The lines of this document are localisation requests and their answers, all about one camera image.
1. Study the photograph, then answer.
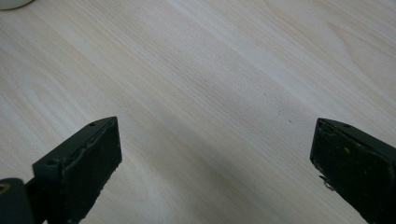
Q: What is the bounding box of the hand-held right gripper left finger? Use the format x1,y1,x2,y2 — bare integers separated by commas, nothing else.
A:
32,116,123,224

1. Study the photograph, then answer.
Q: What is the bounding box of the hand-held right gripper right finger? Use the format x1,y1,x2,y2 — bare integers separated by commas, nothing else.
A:
309,117,396,224

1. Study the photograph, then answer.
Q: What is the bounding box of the white plastic basket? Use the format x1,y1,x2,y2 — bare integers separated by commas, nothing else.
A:
0,0,34,11

